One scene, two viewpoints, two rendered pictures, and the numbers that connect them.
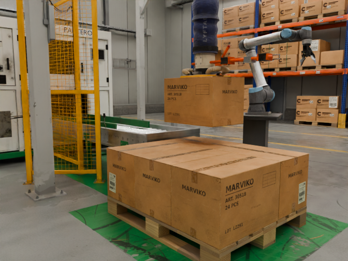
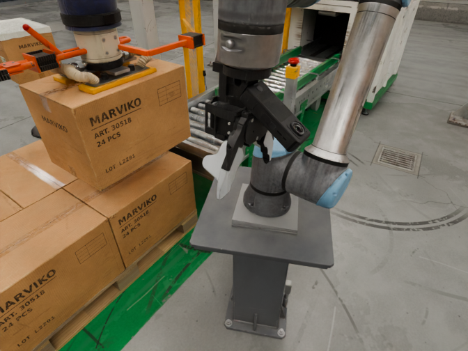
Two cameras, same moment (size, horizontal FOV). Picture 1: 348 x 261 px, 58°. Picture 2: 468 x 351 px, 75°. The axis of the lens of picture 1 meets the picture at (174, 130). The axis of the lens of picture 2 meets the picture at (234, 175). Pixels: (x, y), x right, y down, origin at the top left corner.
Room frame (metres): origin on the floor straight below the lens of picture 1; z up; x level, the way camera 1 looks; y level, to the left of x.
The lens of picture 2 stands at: (3.05, -1.75, 1.60)
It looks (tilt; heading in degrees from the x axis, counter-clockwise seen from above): 37 degrees down; 77
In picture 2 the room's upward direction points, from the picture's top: straight up
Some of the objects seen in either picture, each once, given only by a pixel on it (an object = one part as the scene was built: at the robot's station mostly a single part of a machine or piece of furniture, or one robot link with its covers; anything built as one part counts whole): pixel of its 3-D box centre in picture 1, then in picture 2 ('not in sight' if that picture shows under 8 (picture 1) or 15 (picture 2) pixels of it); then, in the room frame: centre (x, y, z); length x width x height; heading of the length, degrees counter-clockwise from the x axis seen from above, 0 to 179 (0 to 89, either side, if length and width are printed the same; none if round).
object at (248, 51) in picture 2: (307, 42); (247, 48); (3.17, -1.31, 1.48); 0.10 x 0.09 x 0.05; 41
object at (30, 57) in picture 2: (227, 60); (41, 60); (2.62, -0.44, 1.24); 0.10 x 0.08 x 0.06; 131
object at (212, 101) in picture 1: (202, 100); (117, 114); (2.80, -0.26, 0.91); 0.60 x 0.40 x 0.40; 41
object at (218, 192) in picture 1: (202, 175); (63, 207); (2.37, -0.22, 0.34); 1.20 x 1.00 x 0.40; 41
